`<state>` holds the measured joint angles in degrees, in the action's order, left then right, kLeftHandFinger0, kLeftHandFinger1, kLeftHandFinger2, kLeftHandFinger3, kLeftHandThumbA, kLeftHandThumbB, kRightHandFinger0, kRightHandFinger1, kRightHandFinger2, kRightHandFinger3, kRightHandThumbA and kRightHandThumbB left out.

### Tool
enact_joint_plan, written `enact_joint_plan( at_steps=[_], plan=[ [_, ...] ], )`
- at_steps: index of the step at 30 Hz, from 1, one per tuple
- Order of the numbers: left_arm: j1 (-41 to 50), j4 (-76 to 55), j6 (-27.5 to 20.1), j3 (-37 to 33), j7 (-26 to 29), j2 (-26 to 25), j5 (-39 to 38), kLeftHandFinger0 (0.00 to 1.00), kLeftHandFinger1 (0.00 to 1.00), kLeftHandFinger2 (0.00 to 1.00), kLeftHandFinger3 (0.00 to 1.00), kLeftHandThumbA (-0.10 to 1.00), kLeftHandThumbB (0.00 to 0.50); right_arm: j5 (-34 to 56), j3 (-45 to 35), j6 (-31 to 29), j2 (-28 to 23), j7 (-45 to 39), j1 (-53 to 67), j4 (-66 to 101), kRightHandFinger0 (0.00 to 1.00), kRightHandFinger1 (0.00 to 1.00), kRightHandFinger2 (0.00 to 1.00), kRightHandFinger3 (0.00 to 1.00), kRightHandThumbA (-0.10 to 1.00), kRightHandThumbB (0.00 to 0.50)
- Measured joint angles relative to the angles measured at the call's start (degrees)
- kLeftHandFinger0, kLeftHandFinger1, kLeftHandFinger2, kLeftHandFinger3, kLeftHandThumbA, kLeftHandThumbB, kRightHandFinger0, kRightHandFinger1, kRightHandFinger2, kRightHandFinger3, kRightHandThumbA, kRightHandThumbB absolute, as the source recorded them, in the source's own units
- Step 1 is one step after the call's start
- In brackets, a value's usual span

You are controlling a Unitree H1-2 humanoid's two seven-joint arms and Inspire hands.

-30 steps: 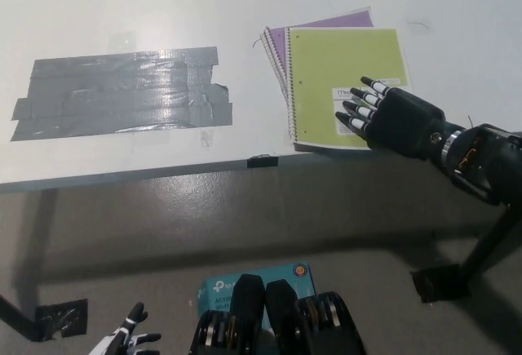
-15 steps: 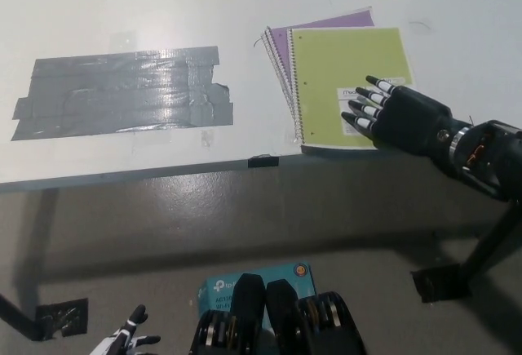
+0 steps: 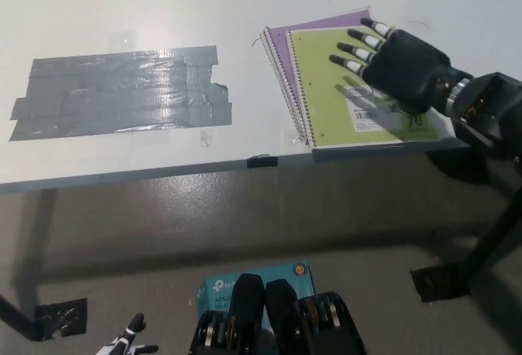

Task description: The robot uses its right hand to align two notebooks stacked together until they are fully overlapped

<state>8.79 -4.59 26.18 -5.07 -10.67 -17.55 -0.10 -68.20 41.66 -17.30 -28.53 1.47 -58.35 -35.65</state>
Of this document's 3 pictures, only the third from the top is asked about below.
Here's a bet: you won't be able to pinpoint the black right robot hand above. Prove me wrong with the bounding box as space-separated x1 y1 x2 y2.
329 17 470 113

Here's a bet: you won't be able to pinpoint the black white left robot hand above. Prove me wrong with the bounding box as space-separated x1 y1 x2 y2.
95 312 160 355

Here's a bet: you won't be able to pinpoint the green spiral notebook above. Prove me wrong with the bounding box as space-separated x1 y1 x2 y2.
285 26 458 152

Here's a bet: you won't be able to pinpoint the black robot body blocks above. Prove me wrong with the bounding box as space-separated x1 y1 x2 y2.
189 273 366 355

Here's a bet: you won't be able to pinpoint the black floor tape patch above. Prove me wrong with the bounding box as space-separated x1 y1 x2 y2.
34 297 89 342
409 264 474 303

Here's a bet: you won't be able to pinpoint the teal router box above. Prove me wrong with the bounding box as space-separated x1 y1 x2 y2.
197 262 317 327

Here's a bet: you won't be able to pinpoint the black table leg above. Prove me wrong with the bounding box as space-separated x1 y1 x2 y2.
464 199 522 295
0 293 40 342

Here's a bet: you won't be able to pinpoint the purple spiral notebook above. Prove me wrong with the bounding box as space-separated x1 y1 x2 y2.
259 5 373 144

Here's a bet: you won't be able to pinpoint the grey duct tape patch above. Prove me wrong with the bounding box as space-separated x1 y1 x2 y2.
8 45 232 142

